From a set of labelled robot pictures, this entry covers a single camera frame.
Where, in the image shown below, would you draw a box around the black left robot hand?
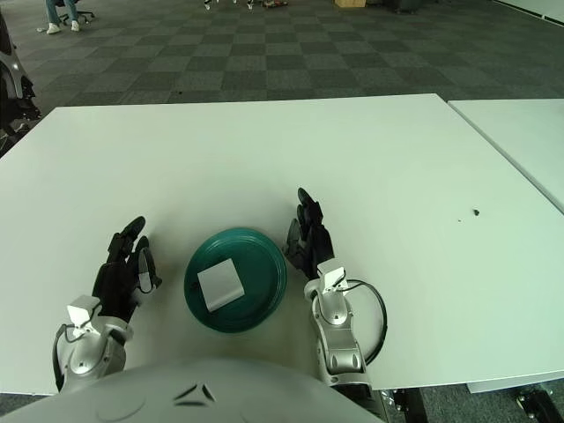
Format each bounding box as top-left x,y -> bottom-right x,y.
91,215 -> 163,325

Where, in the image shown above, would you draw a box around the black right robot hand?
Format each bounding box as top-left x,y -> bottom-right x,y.
281,188 -> 336,281

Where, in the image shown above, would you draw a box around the white charger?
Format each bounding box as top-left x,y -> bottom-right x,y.
197,258 -> 245,313

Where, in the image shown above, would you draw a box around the dark green plate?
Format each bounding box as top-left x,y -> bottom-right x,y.
183,226 -> 288,334

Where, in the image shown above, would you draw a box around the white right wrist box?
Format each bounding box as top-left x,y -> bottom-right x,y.
316,259 -> 349,295

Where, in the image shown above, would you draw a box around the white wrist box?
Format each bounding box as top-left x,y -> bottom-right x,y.
316,259 -> 349,295
65,295 -> 101,338

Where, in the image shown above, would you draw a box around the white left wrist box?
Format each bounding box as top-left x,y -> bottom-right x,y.
65,295 -> 101,338

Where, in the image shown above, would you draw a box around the grey robot torso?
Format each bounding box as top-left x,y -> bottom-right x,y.
0,355 -> 384,423

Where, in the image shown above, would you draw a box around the white neighbouring table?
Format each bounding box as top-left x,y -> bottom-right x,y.
447,99 -> 564,212

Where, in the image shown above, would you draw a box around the black office chair base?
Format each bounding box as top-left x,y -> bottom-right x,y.
56,0 -> 96,26

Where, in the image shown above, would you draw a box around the person legs white shoes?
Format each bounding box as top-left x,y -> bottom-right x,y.
45,0 -> 83,35

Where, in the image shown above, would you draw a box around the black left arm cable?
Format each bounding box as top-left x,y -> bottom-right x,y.
51,323 -> 76,391

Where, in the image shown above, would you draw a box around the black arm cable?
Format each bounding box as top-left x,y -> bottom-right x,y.
343,279 -> 390,365
51,323 -> 76,391

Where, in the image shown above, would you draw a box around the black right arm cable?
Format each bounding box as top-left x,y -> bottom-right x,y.
343,279 -> 390,365

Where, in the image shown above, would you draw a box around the black table frame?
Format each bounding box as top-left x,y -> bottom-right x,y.
378,381 -> 564,423

